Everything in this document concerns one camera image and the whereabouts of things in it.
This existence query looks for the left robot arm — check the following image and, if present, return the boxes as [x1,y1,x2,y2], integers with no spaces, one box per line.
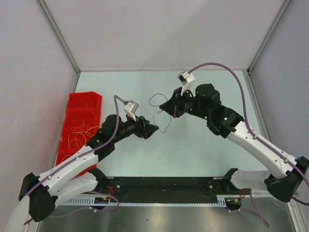
[18,115,159,222]

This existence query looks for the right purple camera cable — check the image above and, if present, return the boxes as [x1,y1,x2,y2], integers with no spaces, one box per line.
[188,62,309,229]

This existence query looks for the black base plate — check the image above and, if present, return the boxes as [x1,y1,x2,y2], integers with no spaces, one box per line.
[95,177,241,203]

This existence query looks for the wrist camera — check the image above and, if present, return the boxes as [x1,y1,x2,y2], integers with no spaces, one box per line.
[178,71,196,96]
[123,100,139,121]

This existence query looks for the pink thin wire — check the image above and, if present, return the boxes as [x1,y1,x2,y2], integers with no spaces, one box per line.
[66,95,99,126]

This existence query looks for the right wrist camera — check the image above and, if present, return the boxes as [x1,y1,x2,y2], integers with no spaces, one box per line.
[178,71,196,96]

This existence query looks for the slotted cable duct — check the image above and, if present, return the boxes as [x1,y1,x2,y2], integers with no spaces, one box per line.
[57,195,244,208]

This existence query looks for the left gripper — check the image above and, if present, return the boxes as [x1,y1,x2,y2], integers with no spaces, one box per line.
[112,112,158,144]

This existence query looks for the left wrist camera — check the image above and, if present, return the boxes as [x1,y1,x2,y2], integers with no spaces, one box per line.
[123,100,139,121]

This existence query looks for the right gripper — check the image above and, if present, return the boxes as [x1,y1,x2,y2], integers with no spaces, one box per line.
[160,87,210,120]

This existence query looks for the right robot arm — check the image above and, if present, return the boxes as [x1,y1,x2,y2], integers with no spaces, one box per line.
[159,84,309,203]

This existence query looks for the red plastic bin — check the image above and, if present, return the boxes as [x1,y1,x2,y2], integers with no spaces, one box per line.
[55,91,102,165]

